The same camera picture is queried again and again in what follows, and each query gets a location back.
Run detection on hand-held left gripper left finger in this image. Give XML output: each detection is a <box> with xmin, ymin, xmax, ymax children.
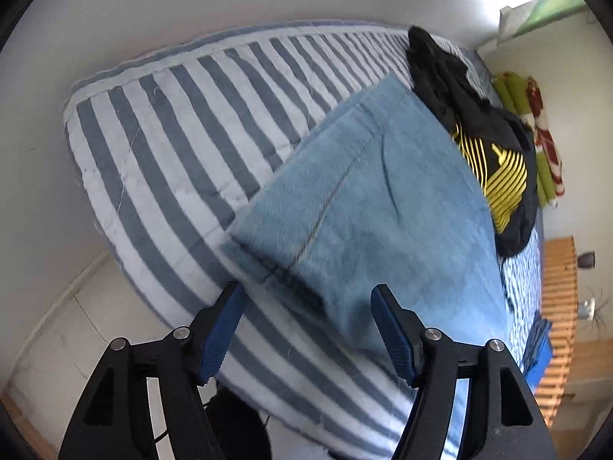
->
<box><xmin>57</xmin><ymin>282</ymin><xmax>247</xmax><ymax>460</ymax></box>

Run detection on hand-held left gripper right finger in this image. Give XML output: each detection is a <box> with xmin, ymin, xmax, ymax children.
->
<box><xmin>371</xmin><ymin>284</ymin><xmax>559</xmax><ymax>460</ymax></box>

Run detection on light blue jeans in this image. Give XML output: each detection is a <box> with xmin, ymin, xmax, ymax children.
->
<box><xmin>220</xmin><ymin>74</ymin><xmax>511</xmax><ymax>375</ymax></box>

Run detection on folded blue garment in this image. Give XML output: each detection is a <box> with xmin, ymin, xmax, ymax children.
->
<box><xmin>522</xmin><ymin>319</ymin><xmax>552</xmax><ymax>377</ymax></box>

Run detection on wooden slatted fence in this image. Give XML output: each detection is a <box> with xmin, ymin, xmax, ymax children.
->
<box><xmin>531</xmin><ymin>236</ymin><xmax>578</xmax><ymax>427</ymax></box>

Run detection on black shirt with yellow print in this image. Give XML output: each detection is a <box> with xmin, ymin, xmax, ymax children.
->
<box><xmin>447</xmin><ymin>105</ymin><xmax>538</xmax><ymax>257</ymax></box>

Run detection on potted spider plant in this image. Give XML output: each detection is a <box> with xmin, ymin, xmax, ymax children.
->
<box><xmin>577</xmin><ymin>287</ymin><xmax>609</xmax><ymax>331</ymax></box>

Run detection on blue white striped bed quilt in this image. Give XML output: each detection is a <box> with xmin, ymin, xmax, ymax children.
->
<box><xmin>64</xmin><ymin>20</ymin><xmax>551</xmax><ymax>460</ymax></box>

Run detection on folded red cream blanket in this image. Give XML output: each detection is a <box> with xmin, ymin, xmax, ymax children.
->
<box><xmin>526</xmin><ymin>76</ymin><xmax>566</xmax><ymax>197</ymax></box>

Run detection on folded green blanket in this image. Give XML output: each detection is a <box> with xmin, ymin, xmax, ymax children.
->
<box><xmin>491</xmin><ymin>71</ymin><xmax>559</xmax><ymax>209</ymax></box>

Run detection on green landscape wall poster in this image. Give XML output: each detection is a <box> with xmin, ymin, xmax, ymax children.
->
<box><xmin>498</xmin><ymin>0</ymin><xmax>592</xmax><ymax>46</ymax></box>

